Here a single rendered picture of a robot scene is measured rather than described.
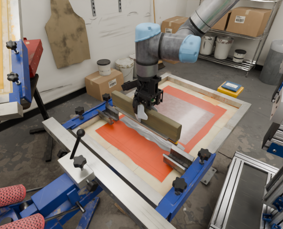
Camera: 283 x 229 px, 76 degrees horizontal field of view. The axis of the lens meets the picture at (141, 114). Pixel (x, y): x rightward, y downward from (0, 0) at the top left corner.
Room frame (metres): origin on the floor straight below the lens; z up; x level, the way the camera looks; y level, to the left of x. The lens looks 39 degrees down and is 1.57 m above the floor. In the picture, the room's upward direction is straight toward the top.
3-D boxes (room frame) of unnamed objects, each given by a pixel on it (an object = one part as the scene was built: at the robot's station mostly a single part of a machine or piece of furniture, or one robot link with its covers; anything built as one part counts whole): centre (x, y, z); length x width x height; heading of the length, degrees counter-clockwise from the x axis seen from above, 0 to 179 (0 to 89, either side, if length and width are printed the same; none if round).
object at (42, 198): (0.31, 0.25, 1.02); 0.17 x 0.06 x 0.05; 137
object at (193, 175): (0.36, -0.17, 0.98); 0.30 x 0.05 x 0.07; 137
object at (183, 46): (0.55, -0.12, 1.39); 0.11 x 0.11 x 0.08; 69
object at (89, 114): (0.74, 0.24, 0.98); 0.30 x 0.05 x 0.07; 137
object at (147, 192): (0.72, -0.13, 0.97); 0.79 x 0.58 x 0.04; 137
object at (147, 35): (0.57, -0.02, 1.39); 0.09 x 0.08 x 0.11; 69
